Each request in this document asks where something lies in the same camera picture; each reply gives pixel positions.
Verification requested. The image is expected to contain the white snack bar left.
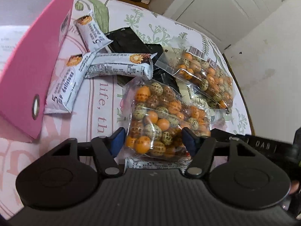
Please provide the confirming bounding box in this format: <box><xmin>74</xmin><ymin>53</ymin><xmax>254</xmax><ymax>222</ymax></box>
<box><xmin>44</xmin><ymin>52</ymin><xmax>96</xmax><ymax>114</ymax></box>

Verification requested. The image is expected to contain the bag of candy eggs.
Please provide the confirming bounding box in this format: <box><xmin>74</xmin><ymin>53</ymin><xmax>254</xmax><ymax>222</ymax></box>
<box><xmin>123</xmin><ymin>77</ymin><xmax>211</xmax><ymax>161</ymax></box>
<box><xmin>156</xmin><ymin>35</ymin><xmax>234</xmax><ymax>112</ymax></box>

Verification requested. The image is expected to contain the black snack packet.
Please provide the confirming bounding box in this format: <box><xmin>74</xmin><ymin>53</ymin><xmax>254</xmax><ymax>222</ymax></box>
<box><xmin>106</xmin><ymin>27</ymin><xmax>180</xmax><ymax>93</ymax></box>

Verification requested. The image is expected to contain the floral tablecloth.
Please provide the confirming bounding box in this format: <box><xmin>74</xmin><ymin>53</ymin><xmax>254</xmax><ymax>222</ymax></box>
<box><xmin>0</xmin><ymin>0</ymin><xmax>256</xmax><ymax>221</ymax></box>

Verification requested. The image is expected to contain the pink storage box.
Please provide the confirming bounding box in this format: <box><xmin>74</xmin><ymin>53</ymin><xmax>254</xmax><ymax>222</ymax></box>
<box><xmin>1</xmin><ymin>0</ymin><xmax>74</xmax><ymax>142</ymax></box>

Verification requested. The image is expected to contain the white snack bar under gripper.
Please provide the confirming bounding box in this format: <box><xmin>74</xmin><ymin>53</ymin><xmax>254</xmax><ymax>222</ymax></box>
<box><xmin>125</xmin><ymin>158</ymin><xmax>192</xmax><ymax>171</ymax></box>

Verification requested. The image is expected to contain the white snack bar upper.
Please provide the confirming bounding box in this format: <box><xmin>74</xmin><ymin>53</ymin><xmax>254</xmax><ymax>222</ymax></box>
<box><xmin>74</xmin><ymin>10</ymin><xmax>113</xmax><ymax>52</ymax></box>

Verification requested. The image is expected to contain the white door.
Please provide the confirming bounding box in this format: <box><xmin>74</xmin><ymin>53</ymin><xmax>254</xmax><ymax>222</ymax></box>
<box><xmin>164</xmin><ymin>0</ymin><xmax>286</xmax><ymax>52</ymax></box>

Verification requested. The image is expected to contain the white snack bar middle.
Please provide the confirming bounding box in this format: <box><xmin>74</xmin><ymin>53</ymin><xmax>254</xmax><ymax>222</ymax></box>
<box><xmin>85</xmin><ymin>53</ymin><xmax>157</xmax><ymax>80</ymax></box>

